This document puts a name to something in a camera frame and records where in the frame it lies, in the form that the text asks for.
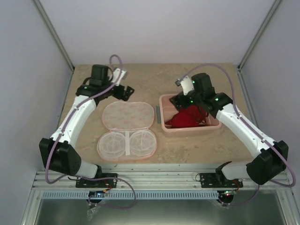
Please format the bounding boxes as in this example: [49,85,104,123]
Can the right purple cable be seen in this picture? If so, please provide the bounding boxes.
[179,63,296,207]

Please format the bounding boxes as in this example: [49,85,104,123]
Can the red bra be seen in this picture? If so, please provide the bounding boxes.
[165,105,209,128]

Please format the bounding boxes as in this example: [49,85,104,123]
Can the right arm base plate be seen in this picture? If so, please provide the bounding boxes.
[197,173,243,189]

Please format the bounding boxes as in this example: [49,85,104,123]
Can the slotted cable duct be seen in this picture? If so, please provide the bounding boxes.
[42,190,237,200]

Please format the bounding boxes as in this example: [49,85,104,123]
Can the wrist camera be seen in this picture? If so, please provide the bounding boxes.
[175,76,194,96]
[110,68,128,86]

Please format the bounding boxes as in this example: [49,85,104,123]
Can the corner post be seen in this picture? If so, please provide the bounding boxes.
[237,0,283,71]
[33,0,75,73]

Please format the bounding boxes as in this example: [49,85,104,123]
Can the left corner post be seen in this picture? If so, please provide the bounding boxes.
[33,0,75,73]

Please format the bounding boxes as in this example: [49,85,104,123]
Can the right corner post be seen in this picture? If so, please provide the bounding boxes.
[237,0,283,71]

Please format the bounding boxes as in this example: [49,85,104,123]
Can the grey metal bracket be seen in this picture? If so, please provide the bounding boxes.
[156,105,161,124]

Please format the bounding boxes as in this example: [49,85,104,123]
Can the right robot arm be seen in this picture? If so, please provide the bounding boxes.
[170,73,288,187]

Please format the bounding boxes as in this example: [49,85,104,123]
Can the aluminium rail frame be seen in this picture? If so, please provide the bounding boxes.
[32,164,291,190]

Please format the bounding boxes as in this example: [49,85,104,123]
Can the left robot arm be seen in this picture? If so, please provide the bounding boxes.
[39,65,134,187]

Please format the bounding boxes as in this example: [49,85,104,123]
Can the floral mesh laundry bag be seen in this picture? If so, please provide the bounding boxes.
[97,101,157,162]

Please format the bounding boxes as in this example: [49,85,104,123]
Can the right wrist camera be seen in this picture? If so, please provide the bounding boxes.
[175,76,194,96]

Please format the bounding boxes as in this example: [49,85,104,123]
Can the pink plastic bin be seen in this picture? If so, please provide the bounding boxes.
[159,94,222,138]

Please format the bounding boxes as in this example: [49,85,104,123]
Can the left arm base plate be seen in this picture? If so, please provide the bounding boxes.
[75,173,118,189]

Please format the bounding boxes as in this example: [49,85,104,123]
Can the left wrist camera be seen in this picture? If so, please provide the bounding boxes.
[110,68,128,86]

